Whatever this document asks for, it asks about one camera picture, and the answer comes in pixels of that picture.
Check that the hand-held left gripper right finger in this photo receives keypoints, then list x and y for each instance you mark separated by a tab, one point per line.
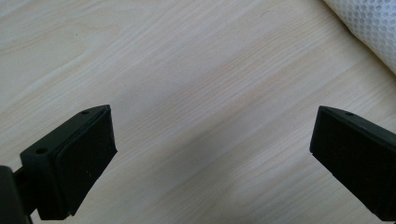
355	155

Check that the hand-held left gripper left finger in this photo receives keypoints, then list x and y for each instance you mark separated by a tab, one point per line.
77	161

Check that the white mesh cloth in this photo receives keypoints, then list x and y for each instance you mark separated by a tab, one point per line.
370	25

